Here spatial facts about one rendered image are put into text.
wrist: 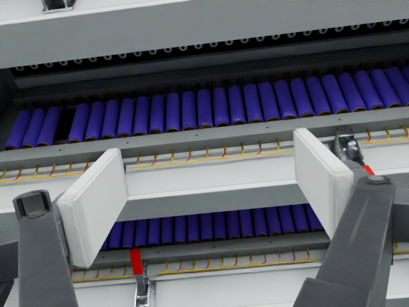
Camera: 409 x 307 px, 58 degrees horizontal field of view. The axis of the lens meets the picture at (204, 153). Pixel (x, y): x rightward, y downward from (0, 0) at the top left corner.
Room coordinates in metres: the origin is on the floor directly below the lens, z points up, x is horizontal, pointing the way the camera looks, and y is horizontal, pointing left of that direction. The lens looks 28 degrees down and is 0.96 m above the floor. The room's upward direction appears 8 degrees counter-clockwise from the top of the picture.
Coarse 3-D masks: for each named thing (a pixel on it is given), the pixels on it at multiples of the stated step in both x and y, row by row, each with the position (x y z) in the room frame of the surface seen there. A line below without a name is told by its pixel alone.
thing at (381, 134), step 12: (372, 132) 0.37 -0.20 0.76; (384, 132) 0.37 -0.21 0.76; (396, 132) 0.37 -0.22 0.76; (408, 132) 0.37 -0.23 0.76; (264, 144) 0.38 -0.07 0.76; (276, 144) 0.38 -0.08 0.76; (288, 144) 0.38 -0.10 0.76; (156, 156) 0.39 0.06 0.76; (168, 156) 0.39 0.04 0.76; (180, 156) 0.38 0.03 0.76; (192, 156) 0.38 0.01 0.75; (204, 156) 0.38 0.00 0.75; (48, 168) 0.40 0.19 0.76; (60, 168) 0.39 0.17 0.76; (72, 168) 0.39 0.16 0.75; (84, 168) 0.39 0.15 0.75
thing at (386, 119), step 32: (224, 128) 0.39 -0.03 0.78; (256, 128) 0.39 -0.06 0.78; (288, 128) 0.38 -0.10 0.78; (320, 128) 0.37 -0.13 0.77; (352, 128) 0.37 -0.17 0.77; (384, 128) 0.37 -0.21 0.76; (0, 160) 0.40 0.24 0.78; (32, 160) 0.40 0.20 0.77; (64, 160) 0.40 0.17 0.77; (96, 160) 0.40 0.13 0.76; (192, 160) 0.37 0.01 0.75
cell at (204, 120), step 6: (204, 90) 0.47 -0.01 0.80; (198, 96) 0.46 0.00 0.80; (204, 96) 0.45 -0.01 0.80; (210, 96) 0.46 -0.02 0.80; (198, 102) 0.45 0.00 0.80; (204, 102) 0.44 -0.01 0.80; (210, 102) 0.45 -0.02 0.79; (198, 108) 0.44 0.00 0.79; (204, 108) 0.43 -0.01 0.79; (210, 108) 0.44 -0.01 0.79; (198, 114) 0.43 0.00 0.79; (204, 114) 0.42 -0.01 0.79; (210, 114) 0.43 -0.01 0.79; (198, 120) 0.42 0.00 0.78; (204, 120) 0.41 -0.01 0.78; (210, 120) 0.42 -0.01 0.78; (198, 126) 0.41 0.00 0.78
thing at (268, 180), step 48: (288, 48) 0.49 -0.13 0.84; (336, 48) 0.49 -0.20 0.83; (0, 96) 0.52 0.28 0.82; (0, 144) 0.46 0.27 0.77; (384, 144) 0.36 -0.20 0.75; (0, 192) 0.38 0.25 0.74; (144, 192) 0.35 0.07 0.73; (192, 192) 0.34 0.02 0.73; (240, 192) 0.34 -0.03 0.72; (288, 192) 0.34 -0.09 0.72
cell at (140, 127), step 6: (144, 96) 0.47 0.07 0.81; (138, 102) 0.46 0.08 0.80; (144, 102) 0.46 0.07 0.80; (138, 108) 0.45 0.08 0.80; (144, 108) 0.45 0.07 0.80; (138, 114) 0.44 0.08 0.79; (144, 114) 0.44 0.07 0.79; (138, 120) 0.43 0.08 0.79; (144, 120) 0.43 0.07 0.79; (138, 126) 0.42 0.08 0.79; (144, 126) 0.42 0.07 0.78; (138, 132) 0.42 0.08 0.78; (144, 132) 0.42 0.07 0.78
